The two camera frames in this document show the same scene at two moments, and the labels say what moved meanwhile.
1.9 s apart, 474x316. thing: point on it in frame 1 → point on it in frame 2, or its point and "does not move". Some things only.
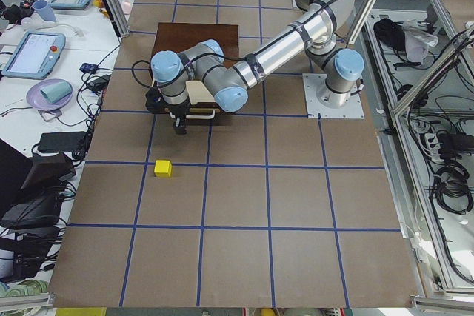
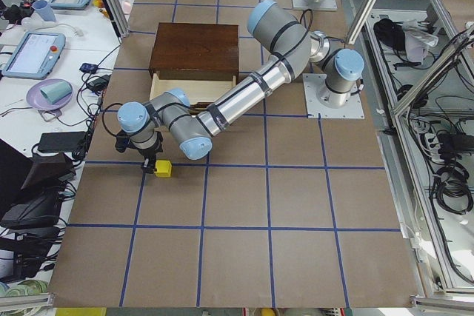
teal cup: x=55 y=91 does not move
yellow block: x=163 y=168 does not move
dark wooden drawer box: x=178 y=37 does not move
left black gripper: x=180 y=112 → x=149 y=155
